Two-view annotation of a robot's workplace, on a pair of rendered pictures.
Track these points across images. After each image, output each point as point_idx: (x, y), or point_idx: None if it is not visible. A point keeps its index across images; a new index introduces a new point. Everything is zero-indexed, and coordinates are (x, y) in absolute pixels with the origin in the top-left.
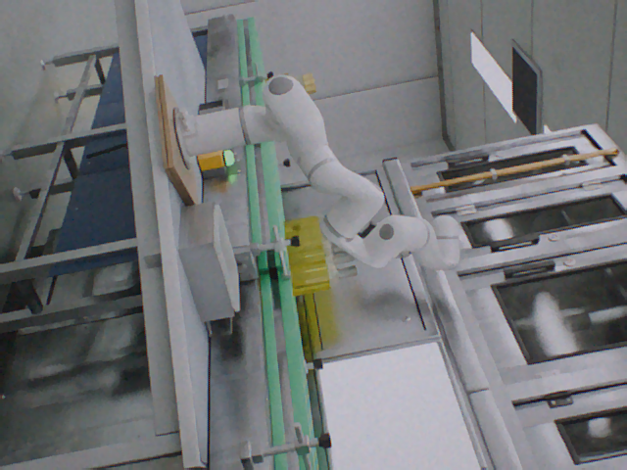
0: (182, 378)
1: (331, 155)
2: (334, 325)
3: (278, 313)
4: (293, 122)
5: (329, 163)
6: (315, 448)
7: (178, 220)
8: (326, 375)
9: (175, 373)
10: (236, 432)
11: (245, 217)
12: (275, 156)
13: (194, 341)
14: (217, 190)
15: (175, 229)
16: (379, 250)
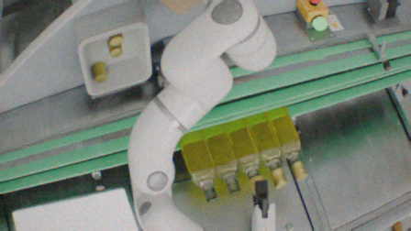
0: (4, 76)
1: (179, 112)
2: (178, 196)
3: (123, 134)
4: (171, 46)
5: (161, 113)
6: (55, 197)
7: (113, 4)
8: (112, 196)
9: (5, 71)
10: (4, 128)
11: (226, 61)
12: (406, 80)
13: (39, 71)
14: (276, 27)
15: (90, 6)
16: (137, 206)
